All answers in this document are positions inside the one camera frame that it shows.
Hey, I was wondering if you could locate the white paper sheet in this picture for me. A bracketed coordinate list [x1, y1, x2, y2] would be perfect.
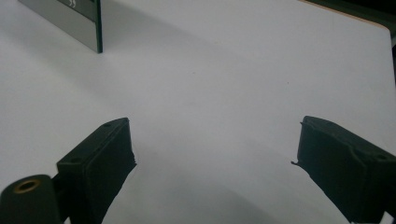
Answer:
[0, 0, 396, 224]

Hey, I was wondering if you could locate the black and white box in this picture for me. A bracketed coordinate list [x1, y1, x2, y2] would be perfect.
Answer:
[17, 0, 104, 55]

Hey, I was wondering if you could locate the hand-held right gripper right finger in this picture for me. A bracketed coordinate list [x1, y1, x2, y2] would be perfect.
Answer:
[290, 115, 396, 224]

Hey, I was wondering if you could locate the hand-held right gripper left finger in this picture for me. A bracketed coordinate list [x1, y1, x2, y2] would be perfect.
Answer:
[55, 117, 137, 224]

